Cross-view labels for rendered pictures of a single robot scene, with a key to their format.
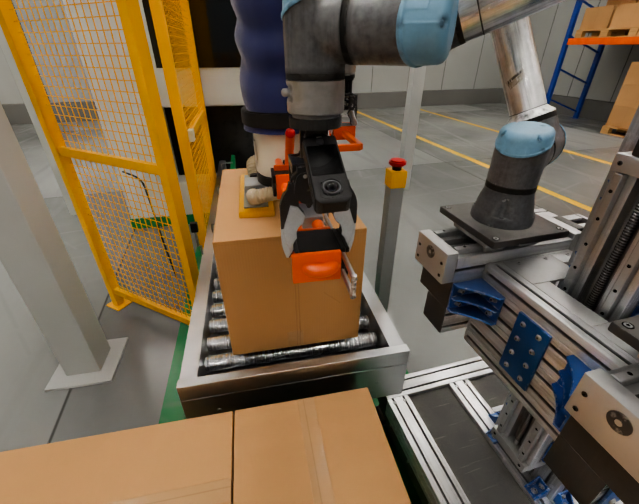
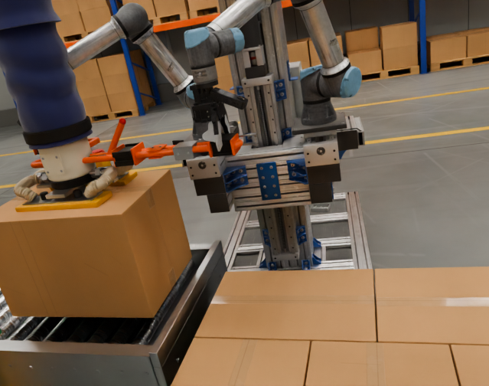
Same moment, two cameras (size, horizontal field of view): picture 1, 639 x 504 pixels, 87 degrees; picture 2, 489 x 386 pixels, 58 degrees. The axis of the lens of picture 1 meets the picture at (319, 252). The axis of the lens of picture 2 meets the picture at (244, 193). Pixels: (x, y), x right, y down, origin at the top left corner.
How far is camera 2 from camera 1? 121 cm
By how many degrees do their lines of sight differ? 55
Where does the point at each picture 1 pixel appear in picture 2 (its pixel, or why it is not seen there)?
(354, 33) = (223, 46)
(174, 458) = (210, 370)
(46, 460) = not seen: outside the picture
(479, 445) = not seen: hidden behind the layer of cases
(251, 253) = (138, 213)
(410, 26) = (238, 40)
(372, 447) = (264, 276)
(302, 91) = (211, 70)
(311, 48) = (210, 54)
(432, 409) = not seen: hidden behind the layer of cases
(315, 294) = (168, 231)
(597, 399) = (311, 151)
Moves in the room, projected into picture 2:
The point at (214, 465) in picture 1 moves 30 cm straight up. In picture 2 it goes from (229, 347) to (210, 268)
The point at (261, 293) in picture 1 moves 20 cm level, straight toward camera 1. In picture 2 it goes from (149, 245) to (203, 243)
